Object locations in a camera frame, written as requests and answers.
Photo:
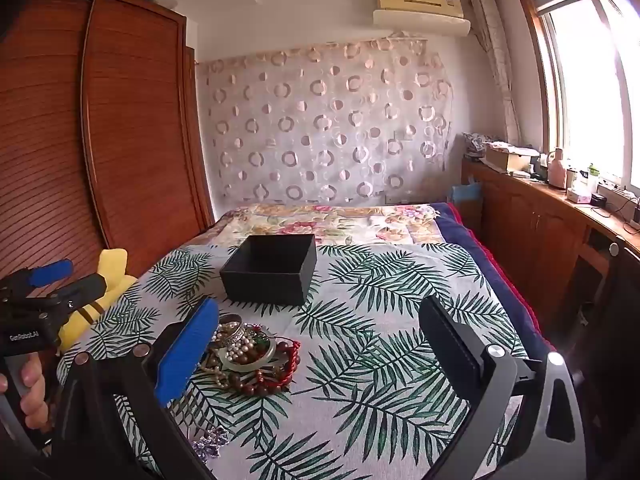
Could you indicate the open cardboard box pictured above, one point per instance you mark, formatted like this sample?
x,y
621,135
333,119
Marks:
x,y
510,157

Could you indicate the blue blanket with red trim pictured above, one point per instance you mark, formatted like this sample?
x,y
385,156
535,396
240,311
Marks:
x,y
465,240

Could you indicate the white patterned window curtain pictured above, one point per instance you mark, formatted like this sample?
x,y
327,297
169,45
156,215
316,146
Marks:
x,y
495,60

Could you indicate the low wooden cabinet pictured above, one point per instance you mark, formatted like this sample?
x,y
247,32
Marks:
x,y
530,230

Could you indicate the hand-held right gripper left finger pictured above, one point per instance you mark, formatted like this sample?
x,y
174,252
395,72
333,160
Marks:
x,y
184,360

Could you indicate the brown wooden wardrobe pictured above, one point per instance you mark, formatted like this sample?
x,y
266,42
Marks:
x,y
100,135

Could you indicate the pale green jade bangle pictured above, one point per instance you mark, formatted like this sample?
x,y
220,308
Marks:
x,y
247,366

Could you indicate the yellow plush toy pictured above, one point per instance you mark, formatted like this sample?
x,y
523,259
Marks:
x,y
115,280

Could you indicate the silver flower brooch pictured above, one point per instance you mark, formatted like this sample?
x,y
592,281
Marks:
x,y
210,442

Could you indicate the wooden frame window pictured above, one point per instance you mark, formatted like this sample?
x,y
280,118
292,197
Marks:
x,y
590,85

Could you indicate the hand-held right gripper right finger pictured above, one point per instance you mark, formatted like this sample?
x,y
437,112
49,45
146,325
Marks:
x,y
450,345

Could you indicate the leaf print blanket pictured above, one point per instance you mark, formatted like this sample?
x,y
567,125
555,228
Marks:
x,y
375,310

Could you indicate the pink tissue box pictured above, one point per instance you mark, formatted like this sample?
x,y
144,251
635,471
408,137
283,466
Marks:
x,y
580,195

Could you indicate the patterned cloth pile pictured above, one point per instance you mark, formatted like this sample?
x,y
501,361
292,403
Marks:
x,y
474,144

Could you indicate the floral quilt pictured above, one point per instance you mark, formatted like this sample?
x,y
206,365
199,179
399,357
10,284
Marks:
x,y
325,220

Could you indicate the black square box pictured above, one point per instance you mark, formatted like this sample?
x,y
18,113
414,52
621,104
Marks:
x,y
265,285

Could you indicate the circle pattern wall curtain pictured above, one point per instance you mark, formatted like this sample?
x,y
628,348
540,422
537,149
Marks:
x,y
325,125

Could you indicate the silver bangle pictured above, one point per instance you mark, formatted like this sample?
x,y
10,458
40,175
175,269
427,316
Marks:
x,y
236,334

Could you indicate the person's left hand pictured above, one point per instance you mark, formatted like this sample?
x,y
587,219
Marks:
x,y
34,390

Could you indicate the blue bag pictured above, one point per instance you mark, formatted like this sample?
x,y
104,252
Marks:
x,y
466,195

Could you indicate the small black device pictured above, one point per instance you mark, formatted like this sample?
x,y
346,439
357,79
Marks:
x,y
598,200

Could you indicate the beige air conditioner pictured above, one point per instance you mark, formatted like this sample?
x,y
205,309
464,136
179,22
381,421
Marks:
x,y
420,15

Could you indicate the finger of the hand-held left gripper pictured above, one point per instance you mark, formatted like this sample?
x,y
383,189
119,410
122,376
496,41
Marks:
x,y
50,270
82,287

